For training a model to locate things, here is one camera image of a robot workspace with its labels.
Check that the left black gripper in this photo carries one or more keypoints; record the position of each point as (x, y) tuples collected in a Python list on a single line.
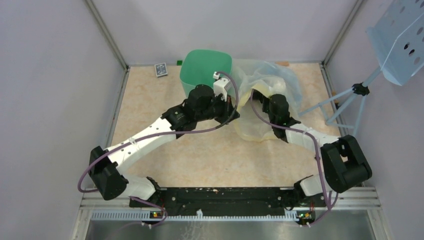
[(228, 108)]

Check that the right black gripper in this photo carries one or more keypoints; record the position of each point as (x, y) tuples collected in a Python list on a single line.
[(267, 99)]

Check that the clear yellow plastic bag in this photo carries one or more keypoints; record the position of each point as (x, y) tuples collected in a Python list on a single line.
[(270, 97)]

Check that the green plastic trash bin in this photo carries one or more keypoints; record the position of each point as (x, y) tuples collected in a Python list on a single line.
[(199, 66)]

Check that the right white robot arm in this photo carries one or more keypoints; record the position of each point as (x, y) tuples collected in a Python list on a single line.
[(341, 161)]

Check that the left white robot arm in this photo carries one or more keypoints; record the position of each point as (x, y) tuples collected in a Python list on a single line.
[(108, 167)]

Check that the wooden block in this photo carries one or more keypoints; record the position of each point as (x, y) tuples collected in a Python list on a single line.
[(282, 63)]

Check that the light blue tripod stand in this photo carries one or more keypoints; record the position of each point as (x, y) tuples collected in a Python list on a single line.
[(343, 100)]

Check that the playing card box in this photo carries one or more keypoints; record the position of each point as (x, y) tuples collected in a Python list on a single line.
[(161, 70)]

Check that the perforated light blue panel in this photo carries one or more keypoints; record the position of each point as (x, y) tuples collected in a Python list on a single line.
[(398, 40)]

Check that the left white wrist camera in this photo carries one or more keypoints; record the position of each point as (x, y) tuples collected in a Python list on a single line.
[(221, 86)]

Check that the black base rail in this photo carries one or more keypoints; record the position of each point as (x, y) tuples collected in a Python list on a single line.
[(232, 201)]

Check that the white toothed cable strip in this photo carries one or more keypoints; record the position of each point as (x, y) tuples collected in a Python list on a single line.
[(147, 215)]

